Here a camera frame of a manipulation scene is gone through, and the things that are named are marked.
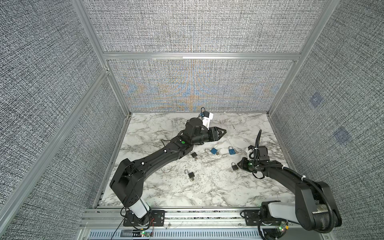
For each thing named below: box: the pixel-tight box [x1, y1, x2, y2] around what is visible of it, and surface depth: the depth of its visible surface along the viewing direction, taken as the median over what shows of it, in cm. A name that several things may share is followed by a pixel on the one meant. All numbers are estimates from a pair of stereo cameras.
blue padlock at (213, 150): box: [204, 147, 218, 155], surface depth 99 cm
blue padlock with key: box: [228, 146, 236, 155], surface depth 99 cm
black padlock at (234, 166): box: [231, 162, 239, 171], surface depth 93 cm
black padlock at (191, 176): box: [188, 172, 195, 182], surface depth 89 cm
